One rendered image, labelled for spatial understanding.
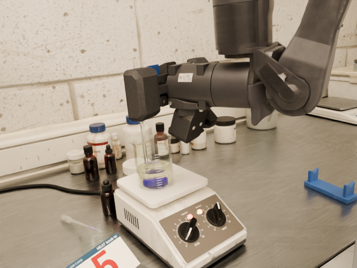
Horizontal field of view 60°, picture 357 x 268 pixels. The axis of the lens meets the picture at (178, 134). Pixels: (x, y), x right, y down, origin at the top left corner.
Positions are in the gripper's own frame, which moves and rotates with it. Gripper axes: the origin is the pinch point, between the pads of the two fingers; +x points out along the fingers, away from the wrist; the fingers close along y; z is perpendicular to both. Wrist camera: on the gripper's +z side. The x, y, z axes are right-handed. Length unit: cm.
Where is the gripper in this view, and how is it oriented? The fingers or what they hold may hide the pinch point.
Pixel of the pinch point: (144, 84)
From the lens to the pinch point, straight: 47.2
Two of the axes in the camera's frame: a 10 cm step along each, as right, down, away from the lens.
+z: 0.7, 9.5, 2.9
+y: 5.1, -2.8, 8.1
